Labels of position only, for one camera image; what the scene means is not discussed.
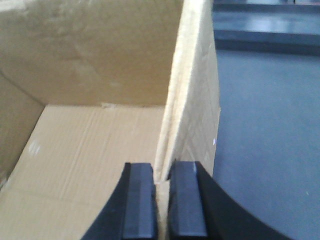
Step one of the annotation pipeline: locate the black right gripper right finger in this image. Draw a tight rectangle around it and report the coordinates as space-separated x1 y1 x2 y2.
168 161 283 240

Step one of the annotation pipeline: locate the black conveyor belt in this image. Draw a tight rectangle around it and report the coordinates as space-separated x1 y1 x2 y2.
213 0 320 240

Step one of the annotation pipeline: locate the brown cardboard carton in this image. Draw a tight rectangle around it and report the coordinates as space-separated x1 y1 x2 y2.
0 0 220 240

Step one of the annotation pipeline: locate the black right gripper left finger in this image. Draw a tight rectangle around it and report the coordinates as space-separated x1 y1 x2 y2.
82 162 159 240

